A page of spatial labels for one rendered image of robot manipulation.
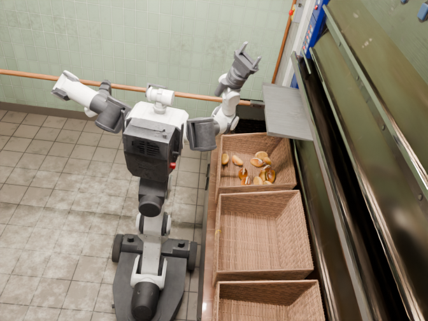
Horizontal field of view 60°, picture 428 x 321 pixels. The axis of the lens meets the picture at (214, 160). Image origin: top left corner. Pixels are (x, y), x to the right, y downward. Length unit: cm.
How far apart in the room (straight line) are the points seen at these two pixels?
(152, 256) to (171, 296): 30
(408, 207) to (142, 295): 153
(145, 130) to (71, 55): 222
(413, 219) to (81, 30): 302
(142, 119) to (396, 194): 105
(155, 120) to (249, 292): 98
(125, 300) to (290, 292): 104
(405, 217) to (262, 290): 90
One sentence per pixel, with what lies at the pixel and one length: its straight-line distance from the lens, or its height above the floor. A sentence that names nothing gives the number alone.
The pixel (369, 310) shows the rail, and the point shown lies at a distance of 122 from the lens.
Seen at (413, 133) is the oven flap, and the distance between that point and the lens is 133.
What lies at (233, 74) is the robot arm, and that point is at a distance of 164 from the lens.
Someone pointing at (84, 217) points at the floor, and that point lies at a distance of 313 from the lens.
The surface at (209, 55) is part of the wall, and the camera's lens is 347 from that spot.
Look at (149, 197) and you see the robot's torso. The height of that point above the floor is 103.
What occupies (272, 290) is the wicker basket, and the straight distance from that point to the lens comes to 198.
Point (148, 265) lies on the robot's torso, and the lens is 241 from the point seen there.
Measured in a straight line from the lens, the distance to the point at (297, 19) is 301.
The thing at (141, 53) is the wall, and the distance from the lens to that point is 354.
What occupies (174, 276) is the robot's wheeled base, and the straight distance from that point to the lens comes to 258.
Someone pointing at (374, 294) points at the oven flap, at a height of 141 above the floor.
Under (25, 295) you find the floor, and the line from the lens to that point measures 283.
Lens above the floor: 238
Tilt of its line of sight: 41 degrees down
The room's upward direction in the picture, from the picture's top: 10 degrees clockwise
